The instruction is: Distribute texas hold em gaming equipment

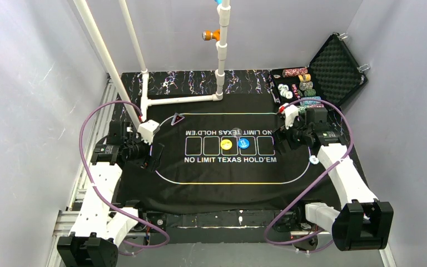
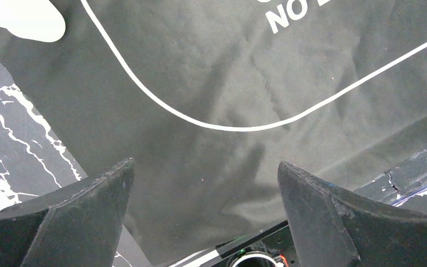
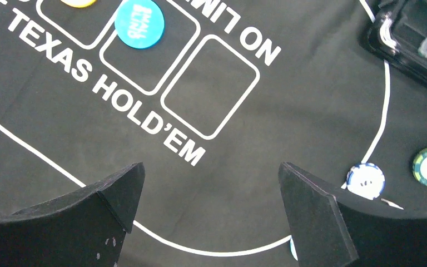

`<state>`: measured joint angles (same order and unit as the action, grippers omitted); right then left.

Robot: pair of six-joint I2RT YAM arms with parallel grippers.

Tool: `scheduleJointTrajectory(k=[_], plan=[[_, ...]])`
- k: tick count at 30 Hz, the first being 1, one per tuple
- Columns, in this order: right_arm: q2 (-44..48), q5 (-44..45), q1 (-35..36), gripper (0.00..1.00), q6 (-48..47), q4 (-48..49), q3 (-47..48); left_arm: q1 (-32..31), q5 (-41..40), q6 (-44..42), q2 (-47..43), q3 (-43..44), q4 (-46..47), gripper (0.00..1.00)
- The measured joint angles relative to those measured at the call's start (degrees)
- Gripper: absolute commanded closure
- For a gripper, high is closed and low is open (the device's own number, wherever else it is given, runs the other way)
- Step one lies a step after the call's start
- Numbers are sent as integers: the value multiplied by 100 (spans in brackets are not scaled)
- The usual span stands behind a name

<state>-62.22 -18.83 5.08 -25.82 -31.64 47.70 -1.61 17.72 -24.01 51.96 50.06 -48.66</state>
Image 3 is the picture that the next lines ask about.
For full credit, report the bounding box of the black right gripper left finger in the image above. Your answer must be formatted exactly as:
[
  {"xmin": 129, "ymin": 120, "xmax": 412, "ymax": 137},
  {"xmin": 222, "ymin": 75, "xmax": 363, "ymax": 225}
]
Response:
[{"xmin": 0, "ymin": 163, "xmax": 145, "ymax": 266}]

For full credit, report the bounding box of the white blue poker chip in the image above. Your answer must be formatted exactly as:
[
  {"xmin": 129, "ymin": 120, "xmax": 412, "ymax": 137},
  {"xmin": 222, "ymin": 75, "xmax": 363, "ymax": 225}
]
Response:
[
  {"xmin": 346, "ymin": 162, "xmax": 385, "ymax": 200},
  {"xmin": 289, "ymin": 238, "xmax": 298, "ymax": 261}
]

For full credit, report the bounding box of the black poker felt mat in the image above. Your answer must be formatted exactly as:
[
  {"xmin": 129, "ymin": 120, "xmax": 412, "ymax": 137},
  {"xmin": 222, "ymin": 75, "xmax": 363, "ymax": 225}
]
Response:
[{"xmin": 0, "ymin": 1, "xmax": 427, "ymax": 266}]

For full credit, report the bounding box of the black poker chip case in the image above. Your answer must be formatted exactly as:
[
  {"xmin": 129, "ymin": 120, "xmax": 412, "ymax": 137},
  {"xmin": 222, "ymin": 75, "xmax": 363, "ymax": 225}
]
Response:
[{"xmin": 361, "ymin": 1, "xmax": 427, "ymax": 87}]

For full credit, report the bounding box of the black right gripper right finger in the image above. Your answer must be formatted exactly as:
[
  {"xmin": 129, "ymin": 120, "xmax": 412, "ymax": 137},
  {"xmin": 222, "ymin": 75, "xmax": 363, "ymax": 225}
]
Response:
[{"xmin": 278, "ymin": 162, "xmax": 427, "ymax": 266}]

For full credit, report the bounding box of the yellow big blind button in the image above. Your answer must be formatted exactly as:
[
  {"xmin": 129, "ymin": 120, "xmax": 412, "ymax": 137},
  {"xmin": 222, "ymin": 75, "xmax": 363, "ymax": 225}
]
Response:
[{"xmin": 61, "ymin": 0, "xmax": 97, "ymax": 8}]

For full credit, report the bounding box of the blue small blind button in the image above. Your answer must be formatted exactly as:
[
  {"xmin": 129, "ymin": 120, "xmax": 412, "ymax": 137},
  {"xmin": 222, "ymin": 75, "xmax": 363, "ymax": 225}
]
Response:
[{"xmin": 114, "ymin": 0, "xmax": 165, "ymax": 50}]

